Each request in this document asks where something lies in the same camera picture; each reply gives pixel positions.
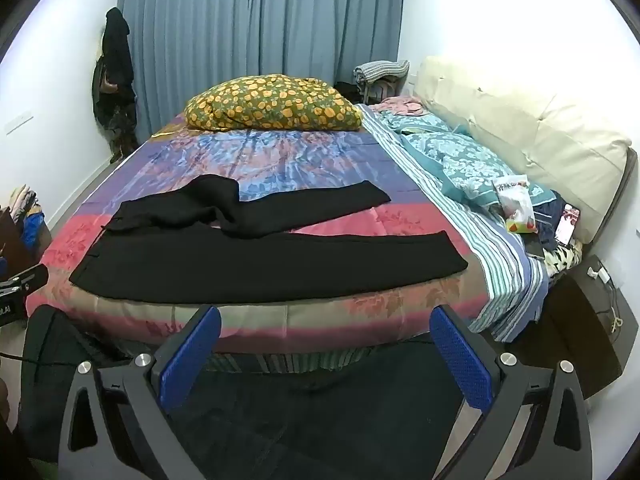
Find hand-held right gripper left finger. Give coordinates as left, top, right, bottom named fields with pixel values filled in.
left=59, top=305, right=222, bottom=480

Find dark navy cloth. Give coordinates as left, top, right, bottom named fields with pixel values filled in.
left=532, top=189, right=569, bottom=252

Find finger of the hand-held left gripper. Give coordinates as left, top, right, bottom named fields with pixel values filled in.
left=9, top=265, right=50, bottom=291

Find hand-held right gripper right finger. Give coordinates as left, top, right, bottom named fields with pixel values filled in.
left=431, top=305, right=601, bottom=480

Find yellow spotted green pillow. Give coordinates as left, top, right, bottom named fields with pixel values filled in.
left=184, top=74, right=363, bottom=133

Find small stool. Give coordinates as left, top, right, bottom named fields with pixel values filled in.
left=362, top=77, right=407, bottom=104

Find pile of colourful clothes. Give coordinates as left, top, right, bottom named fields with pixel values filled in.
left=7, top=185, right=49, bottom=252

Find black and cream floral cloth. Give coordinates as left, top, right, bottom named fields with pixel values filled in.
left=542, top=239, right=584, bottom=279

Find pink and purple floral bedspread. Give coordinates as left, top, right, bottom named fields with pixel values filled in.
left=25, top=112, right=501, bottom=357

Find grey folded towel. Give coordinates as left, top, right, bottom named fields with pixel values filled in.
left=354, top=59, right=411, bottom=84

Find pink cloth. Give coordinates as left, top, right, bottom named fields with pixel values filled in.
left=372, top=95, right=427, bottom=117

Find black pants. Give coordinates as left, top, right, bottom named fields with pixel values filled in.
left=69, top=174, right=470, bottom=302

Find striped bed sheet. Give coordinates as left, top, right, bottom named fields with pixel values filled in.
left=360, top=104, right=551, bottom=344

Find white wall switch plate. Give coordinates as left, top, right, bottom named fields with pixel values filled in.
left=4, top=113, right=35, bottom=135

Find cream padded headboard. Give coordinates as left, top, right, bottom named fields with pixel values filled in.
left=415, top=55, right=634, bottom=246

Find smartphone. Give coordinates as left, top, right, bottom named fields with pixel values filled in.
left=552, top=203, right=582, bottom=247

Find white snack bag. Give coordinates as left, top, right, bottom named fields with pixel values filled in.
left=492, top=174, right=539, bottom=235

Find blue-grey curtain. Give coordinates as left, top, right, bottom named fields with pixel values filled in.
left=116, top=0, right=406, bottom=137

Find charger cable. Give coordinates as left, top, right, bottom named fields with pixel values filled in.
left=599, top=280, right=627, bottom=334

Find dark brown nightstand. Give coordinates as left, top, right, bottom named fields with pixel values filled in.
left=510, top=254, right=639, bottom=402

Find teal floral blanket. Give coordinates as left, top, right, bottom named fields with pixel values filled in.
left=380, top=110, right=559, bottom=211

